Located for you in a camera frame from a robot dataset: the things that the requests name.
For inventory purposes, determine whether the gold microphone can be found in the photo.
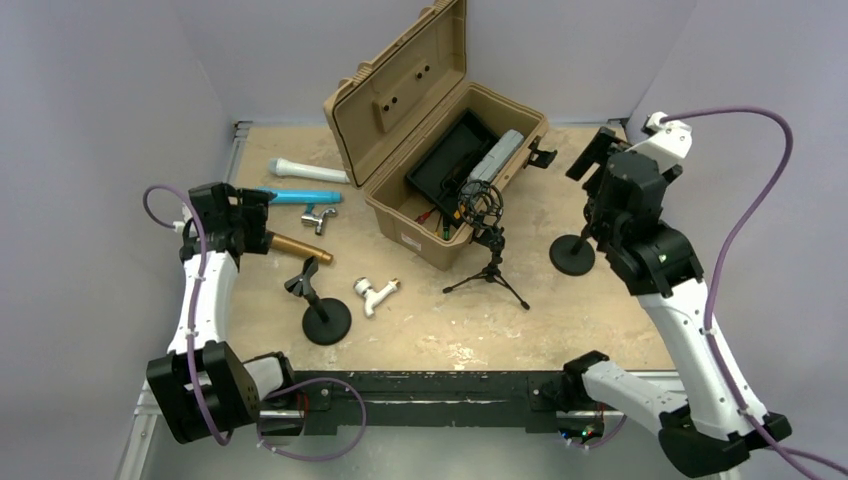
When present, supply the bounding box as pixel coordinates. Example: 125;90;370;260
267;232;334;265

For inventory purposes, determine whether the blue microphone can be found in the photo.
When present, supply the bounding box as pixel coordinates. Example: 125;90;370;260
261;188;343;204

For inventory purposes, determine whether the white mesh-head microphone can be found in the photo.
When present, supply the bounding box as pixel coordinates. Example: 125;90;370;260
268;158;349;184

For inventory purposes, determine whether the black round-base shock mount stand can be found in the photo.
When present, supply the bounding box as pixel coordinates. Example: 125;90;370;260
549;200;595;276

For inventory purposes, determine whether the black tripod shock mount stand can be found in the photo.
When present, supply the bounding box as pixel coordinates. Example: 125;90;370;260
442;180;531;311

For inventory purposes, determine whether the black round-base clip stand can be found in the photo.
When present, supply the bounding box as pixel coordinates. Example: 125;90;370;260
284;256;352;346

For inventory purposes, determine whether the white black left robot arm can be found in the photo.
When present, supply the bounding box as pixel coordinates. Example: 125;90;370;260
145;182;298;446

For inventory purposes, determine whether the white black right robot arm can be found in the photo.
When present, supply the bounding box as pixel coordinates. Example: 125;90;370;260
549;125;791;479

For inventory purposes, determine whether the chrome angle valve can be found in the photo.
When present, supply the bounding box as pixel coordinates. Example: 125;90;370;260
300;205;338;236

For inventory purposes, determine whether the grey plastic bit box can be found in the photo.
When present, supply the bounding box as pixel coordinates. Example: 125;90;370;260
467;129;525;184

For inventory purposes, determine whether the white plastic faucet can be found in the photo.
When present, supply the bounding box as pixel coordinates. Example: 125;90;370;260
353;277;401;318

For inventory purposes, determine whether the black tool tray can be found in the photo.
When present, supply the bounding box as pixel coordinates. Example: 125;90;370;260
406;109;499;210

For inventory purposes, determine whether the tan plastic tool case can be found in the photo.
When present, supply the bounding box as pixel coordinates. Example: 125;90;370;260
323;1;555;270

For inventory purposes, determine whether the yellow handle screwdriver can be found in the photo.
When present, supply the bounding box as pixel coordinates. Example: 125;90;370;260
454;205;472;223

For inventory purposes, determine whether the red handle tool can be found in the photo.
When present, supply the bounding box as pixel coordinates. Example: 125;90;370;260
415;208;436;225

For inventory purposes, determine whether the black mounting base plate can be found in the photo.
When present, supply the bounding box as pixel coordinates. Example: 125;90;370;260
260;370;620;436

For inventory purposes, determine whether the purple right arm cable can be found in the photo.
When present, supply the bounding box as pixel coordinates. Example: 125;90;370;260
662;105;848;480

